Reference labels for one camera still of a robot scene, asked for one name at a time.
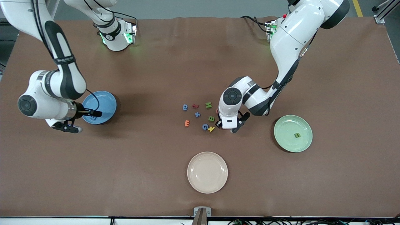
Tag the yellow floor tape strip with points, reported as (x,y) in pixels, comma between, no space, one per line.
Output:
(358,9)

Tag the blue round plate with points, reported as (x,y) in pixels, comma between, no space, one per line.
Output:
(106,103)

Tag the blue foam letter G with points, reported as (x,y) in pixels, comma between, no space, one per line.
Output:
(205,126)

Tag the green foam letter M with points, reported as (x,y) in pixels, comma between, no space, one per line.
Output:
(208,105)

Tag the brown table cover sheet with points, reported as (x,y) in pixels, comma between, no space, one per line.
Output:
(93,175)

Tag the grey metal camera bracket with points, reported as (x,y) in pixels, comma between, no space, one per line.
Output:
(196,211)

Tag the aluminium extrusion frame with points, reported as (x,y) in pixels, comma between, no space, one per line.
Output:
(379,19)

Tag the green round plate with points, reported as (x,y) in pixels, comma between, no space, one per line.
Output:
(282,137)

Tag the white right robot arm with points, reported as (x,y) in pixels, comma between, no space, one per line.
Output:
(40,107)

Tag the beige round plate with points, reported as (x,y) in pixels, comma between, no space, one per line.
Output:
(207,172)

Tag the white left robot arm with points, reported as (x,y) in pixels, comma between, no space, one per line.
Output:
(290,37)

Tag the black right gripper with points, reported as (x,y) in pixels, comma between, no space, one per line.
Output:
(82,112)

